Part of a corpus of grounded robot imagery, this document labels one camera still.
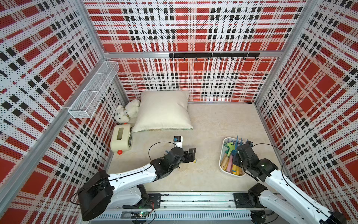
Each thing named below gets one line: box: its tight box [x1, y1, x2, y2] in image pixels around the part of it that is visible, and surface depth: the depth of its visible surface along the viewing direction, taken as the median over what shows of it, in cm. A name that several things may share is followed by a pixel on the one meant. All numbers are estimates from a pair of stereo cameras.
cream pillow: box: [131, 90, 194, 133], surface depth 101 cm
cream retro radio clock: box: [110, 124, 133, 155], surface depth 90 cm
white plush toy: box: [114, 98, 141, 124], surface depth 107 cm
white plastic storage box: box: [219, 137, 247, 177], surface depth 84 cm
